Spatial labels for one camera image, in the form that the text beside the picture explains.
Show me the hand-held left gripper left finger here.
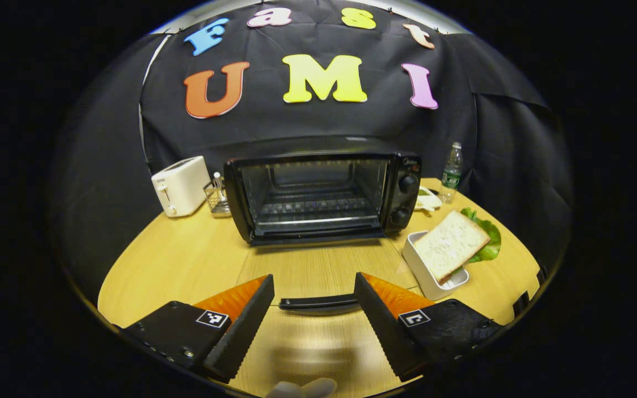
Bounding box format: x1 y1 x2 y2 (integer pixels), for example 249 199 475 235
121 274 275 383

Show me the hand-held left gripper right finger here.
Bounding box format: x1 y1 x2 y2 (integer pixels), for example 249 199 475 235
353 271 503 383

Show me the bread and lettuce sandwich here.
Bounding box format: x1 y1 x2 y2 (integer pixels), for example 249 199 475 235
413 207 502 284

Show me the black electric oven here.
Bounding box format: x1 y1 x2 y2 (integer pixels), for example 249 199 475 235
223 149 424 317

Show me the white rectangular tray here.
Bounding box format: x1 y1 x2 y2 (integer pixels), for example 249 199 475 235
401 231 470 301

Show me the white divided spice dish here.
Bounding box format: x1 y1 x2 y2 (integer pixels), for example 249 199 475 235
415 186 443 212

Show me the white toaster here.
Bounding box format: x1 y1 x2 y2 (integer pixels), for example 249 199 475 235
151 155 212 218

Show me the clear plastic water bottle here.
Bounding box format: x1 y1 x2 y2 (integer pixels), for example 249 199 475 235
438 142 463 205

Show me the black backdrop cloth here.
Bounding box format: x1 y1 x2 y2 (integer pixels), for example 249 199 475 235
48 0 575 302

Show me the wire condiment holder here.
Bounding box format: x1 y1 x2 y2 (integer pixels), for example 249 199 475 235
203 172 232 217

